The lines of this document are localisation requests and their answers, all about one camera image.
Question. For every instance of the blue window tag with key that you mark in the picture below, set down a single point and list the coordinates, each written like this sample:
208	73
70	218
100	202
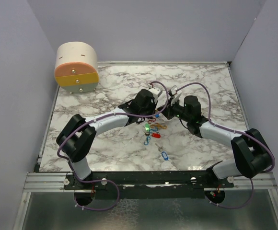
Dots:
162	151

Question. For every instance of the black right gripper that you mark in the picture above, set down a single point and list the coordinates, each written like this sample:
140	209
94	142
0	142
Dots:
167	112

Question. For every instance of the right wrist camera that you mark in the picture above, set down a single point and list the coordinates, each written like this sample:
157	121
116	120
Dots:
174	95

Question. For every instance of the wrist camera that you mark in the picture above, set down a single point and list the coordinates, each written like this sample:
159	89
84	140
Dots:
156	91
174	95

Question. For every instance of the black key tag with key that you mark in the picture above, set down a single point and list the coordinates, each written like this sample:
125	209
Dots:
137	122

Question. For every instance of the red key tag with key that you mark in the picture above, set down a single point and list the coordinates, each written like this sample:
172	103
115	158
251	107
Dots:
156	135

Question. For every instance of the round three-drawer storage box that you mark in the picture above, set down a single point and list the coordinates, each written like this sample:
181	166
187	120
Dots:
76	68

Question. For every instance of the green key tag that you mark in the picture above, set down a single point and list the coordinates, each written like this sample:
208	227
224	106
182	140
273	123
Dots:
147	127

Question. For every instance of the orange s-shaped carabiner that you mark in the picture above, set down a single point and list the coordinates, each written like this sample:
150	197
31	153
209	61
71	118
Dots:
154	125
162	127

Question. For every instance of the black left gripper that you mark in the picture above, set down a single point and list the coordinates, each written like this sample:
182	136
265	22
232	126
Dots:
153	103

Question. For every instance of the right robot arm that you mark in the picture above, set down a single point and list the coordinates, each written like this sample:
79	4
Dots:
251	154

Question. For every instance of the aluminium frame rail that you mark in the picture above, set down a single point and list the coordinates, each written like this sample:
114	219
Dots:
55	182

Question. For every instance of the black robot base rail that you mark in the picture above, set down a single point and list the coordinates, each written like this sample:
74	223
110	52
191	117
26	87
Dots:
145	184

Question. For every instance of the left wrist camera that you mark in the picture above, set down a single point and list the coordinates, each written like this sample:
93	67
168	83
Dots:
156	91

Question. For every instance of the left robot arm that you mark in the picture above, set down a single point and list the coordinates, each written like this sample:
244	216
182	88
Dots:
77	136

